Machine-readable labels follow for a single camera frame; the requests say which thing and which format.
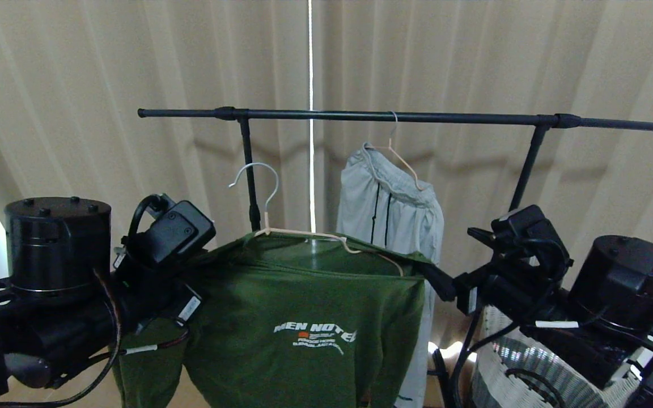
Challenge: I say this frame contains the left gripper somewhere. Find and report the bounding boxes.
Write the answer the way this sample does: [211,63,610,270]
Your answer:
[1,271,203,392]

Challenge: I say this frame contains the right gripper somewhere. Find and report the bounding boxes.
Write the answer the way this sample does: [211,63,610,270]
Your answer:
[455,265,566,330]

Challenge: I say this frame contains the pale grey shorts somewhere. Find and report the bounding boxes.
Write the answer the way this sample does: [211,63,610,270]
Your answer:
[336,143,445,408]

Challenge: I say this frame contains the pink clothes hanger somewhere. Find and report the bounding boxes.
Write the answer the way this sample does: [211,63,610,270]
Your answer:
[362,111,426,192]
[228,163,405,277]

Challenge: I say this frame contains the green garment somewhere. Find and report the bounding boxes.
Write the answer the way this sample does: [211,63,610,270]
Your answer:
[112,231,436,408]

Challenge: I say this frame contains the white laundry basket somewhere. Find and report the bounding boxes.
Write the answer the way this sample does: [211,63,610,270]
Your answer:
[470,306,642,408]

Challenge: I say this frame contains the black clothes rack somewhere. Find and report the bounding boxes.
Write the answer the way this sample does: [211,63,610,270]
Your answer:
[137,107,653,408]

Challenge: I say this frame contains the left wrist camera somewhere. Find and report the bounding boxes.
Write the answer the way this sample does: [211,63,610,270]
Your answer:
[112,194,217,273]

